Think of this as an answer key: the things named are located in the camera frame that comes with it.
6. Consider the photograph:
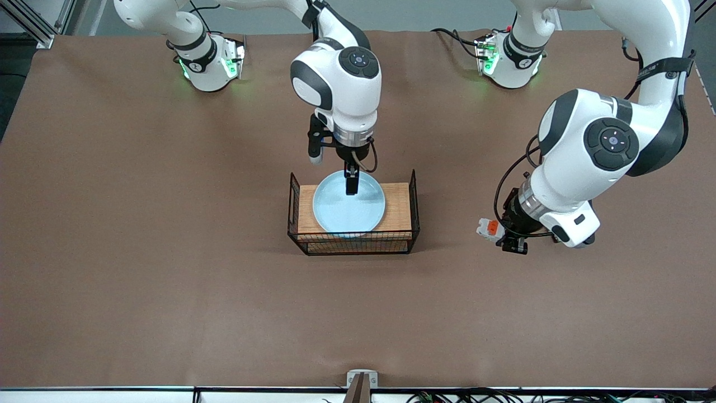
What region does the red-tipped white orange button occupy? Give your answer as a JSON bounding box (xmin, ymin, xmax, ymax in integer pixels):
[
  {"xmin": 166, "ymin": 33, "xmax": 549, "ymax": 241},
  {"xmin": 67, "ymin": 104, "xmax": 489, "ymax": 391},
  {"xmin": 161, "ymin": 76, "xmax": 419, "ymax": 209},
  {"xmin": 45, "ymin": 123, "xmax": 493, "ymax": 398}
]
[{"xmin": 477, "ymin": 218, "xmax": 504, "ymax": 242}]

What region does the light blue round plate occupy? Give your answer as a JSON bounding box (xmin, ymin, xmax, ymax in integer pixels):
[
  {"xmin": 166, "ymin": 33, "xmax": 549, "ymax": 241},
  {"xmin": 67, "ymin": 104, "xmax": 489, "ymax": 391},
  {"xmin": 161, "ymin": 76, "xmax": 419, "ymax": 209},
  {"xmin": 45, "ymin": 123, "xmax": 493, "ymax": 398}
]
[{"xmin": 312, "ymin": 170, "xmax": 387, "ymax": 233}]

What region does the brown table cover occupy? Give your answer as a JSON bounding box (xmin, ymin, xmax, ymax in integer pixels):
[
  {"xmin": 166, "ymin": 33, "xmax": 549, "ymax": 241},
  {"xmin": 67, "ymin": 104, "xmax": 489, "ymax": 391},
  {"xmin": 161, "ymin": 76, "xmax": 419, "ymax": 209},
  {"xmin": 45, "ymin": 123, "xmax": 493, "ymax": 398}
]
[{"xmin": 0, "ymin": 28, "xmax": 716, "ymax": 390}]

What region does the black wire rack wooden shelf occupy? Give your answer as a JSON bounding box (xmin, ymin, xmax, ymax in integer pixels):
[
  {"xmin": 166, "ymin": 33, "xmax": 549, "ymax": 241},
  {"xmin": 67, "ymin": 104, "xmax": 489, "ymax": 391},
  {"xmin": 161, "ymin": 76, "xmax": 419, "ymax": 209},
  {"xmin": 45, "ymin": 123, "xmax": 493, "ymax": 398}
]
[{"xmin": 287, "ymin": 169, "xmax": 421, "ymax": 256}]

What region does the black cable bundle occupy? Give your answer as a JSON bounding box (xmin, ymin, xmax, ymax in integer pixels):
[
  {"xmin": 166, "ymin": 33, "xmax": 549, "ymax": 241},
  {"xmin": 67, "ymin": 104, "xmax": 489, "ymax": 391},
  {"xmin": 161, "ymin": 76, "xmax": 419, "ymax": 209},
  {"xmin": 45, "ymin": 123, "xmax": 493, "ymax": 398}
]
[{"xmin": 406, "ymin": 388, "xmax": 716, "ymax": 403}]

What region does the black base power cable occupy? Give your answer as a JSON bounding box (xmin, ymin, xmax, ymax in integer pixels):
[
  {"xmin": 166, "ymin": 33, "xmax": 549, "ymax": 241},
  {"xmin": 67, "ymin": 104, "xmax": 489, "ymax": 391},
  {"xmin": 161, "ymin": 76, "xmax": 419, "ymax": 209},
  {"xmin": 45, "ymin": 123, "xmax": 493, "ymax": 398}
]
[{"xmin": 431, "ymin": 27, "xmax": 483, "ymax": 59}]

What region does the grey camera post bracket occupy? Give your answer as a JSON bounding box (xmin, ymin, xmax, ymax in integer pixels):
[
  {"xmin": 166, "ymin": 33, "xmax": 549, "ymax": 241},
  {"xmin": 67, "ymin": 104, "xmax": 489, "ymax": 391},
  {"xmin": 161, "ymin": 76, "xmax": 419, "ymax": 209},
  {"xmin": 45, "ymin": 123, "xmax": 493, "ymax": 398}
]
[{"xmin": 342, "ymin": 369, "xmax": 379, "ymax": 403}]

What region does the aluminium frame profile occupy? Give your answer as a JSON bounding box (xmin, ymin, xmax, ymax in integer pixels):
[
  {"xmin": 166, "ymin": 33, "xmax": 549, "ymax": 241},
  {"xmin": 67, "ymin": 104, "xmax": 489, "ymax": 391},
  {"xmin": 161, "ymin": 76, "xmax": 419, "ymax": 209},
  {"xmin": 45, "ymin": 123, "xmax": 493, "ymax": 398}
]
[{"xmin": 0, "ymin": 0, "xmax": 76, "ymax": 50}]

